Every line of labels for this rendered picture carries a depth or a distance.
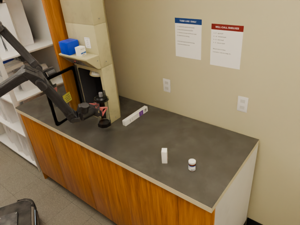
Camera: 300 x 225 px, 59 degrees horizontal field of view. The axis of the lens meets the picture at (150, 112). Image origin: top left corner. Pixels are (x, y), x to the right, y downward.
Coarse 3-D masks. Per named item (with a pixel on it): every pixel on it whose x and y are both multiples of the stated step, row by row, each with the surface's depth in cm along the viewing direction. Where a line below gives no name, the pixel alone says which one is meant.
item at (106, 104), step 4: (96, 100) 188; (104, 100) 188; (96, 104) 190; (100, 104) 189; (104, 104) 190; (104, 108) 191; (108, 108) 195; (108, 112) 196; (104, 116) 194; (108, 116) 196; (100, 120) 195; (104, 120) 195; (108, 120) 197; (100, 124) 197; (104, 124) 197
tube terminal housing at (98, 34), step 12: (72, 24) 188; (72, 36) 195; (84, 36) 186; (96, 36) 179; (108, 36) 195; (96, 48) 184; (108, 48) 191; (108, 60) 194; (108, 72) 197; (108, 84) 200; (108, 96) 204; (120, 108) 234
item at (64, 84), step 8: (72, 72) 208; (48, 80) 190; (56, 80) 196; (64, 80) 203; (72, 80) 210; (56, 88) 198; (64, 88) 205; (72, 88) 212; (64, 96) 206; (72, 96) 213; (72, 104) 215; (56, 112) 203
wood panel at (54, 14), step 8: (48, 0) 184; (56, 0) 189; (48, 8) 186; (56, 8) 191; (48, 16) 187; (56, 16) 192; (48, 24) 191; (56, 24) 194; (64, 24) 199; (56, 32) 196; (64, 32) 201; (56, 40) 197; (56, 48) 199; (56, 56) 204; (64, 64) 208; (72, 64) 214
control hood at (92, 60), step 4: (64, 56) 193; (68, 56) 189; (72, 56) 187; (76, 56) 186; (80, 56) 186; (84, 56) 185; (88, 56) 184; (92, 56) 184; (96, 56) 184; (68, 60) 202; (76, 60) 189; (80, 60) 183; (84, 60) 179; (88, 60) 179; (92, 60) 182; (96, 60) 185; (88, 64) 185; (92, 64) 183; (96, 64) 186; (96, 68) 188; (100, 68) 190
